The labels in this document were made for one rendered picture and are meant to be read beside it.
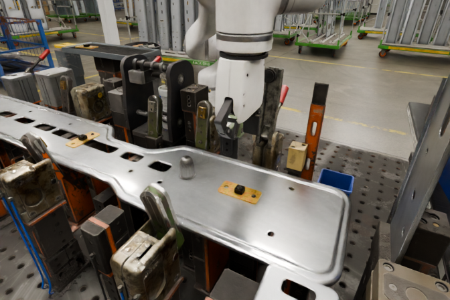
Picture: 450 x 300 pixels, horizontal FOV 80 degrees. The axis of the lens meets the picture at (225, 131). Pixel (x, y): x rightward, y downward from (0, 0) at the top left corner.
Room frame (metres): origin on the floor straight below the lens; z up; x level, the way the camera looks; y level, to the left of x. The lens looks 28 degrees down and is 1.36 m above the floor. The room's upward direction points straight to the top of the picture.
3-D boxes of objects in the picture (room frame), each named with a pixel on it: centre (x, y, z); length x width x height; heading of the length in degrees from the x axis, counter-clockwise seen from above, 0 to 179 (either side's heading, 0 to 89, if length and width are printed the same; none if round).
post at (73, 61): (1.16, 0.66, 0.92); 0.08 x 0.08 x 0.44; 63
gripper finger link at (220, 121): (0.38, -0.01, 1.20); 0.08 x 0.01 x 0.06; 152
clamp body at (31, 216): (0.45, 0.41, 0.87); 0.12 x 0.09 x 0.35; 153
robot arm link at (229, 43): (0.42, -0.03, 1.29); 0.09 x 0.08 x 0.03; 152
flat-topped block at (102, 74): (1.04, 0.43, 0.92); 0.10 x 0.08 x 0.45; 63
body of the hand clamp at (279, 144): (0.57, -0.11, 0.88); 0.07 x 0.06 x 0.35; 153
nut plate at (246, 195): (0.42, -0.03, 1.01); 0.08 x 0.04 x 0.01; 63
